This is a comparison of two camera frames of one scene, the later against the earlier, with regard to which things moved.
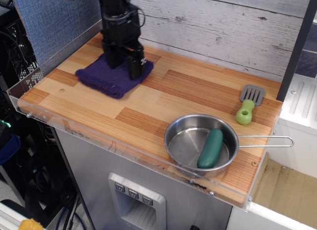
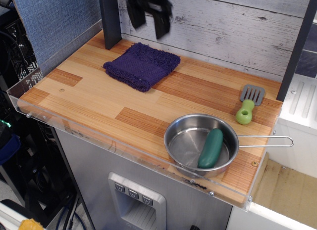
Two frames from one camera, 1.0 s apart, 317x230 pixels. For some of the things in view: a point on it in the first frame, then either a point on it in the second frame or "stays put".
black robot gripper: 121,35 to 149,1
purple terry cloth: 115,82 to 139,66
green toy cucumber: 210,149 stays put
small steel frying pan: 185,138 stays put
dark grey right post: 297,48 stays put
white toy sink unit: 285,197 stays put
